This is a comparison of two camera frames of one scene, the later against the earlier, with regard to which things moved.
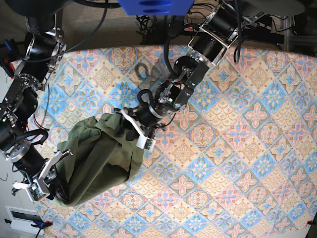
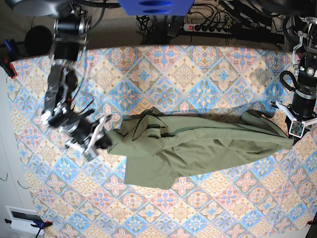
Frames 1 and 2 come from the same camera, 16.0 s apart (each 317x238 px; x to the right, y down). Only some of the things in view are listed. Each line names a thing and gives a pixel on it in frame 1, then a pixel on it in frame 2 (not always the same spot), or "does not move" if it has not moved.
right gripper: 144,119 → 302,108
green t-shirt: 96,157 → 163,147
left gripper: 35,169 → 86,132
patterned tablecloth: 239,160 does not move
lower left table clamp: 38,224 does not move
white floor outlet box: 22,219 does not move
